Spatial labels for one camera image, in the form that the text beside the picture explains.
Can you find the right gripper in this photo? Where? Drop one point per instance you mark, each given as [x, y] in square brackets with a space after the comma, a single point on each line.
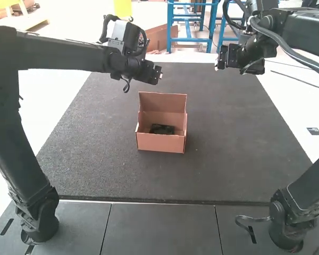
[232, 56]

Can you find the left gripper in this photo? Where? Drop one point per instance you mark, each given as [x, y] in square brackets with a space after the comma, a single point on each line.
[150, 73]

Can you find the cardboard box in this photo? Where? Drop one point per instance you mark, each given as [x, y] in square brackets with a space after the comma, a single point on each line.
[160, 143]

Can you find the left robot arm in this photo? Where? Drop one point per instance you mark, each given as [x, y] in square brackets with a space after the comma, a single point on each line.
[55, 53]

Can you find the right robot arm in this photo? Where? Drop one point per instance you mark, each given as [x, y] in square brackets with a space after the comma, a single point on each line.
[303, 24]

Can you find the brown wooden board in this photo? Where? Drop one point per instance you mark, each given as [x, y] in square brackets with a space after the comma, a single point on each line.
[162, 35]

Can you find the black square fan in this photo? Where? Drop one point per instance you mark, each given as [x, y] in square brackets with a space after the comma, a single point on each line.
[162, 128]

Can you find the black mat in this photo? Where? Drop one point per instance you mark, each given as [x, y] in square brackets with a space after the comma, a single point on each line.
[95, 146]

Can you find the small black tag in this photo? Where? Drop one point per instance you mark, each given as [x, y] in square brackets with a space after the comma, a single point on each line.
[315, 131]

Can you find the wooden pallet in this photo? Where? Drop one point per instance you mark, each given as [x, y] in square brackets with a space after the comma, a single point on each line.
[13, 10]

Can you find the dark base panel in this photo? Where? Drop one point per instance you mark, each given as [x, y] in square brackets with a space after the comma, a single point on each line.
[244, 239]
[162, 228]
[77, 228]

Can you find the blue metal frame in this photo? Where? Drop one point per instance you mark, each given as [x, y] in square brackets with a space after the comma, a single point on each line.
[191, 40]
[223, 34]

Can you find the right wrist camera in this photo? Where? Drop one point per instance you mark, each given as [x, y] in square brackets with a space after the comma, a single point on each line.
[253, 68]

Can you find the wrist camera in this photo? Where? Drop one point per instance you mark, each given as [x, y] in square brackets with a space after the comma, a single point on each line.
[253, 68]
[121, 33]

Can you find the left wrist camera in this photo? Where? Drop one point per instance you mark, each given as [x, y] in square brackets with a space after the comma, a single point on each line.
[121, 33]

